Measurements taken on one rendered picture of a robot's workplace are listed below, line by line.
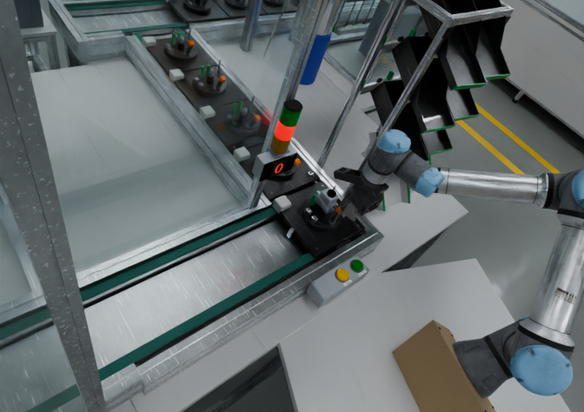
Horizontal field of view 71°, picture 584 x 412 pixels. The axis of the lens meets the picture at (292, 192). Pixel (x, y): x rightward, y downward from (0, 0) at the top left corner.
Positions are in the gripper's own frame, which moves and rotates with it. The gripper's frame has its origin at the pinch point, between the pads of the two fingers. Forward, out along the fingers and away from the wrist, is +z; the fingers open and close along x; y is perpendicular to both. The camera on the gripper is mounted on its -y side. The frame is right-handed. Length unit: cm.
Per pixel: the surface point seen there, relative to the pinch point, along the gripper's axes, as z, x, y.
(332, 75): 21, 80, -82
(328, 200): -1.1, -2.3, -5.6
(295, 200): 10.2, -4.2, -16.3
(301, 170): 10.1, 7.0, -26.6
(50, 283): -56, -84, 15
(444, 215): 21, 61, 14
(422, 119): -31.1, 20.5, -2.7
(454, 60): -48, 27, -7
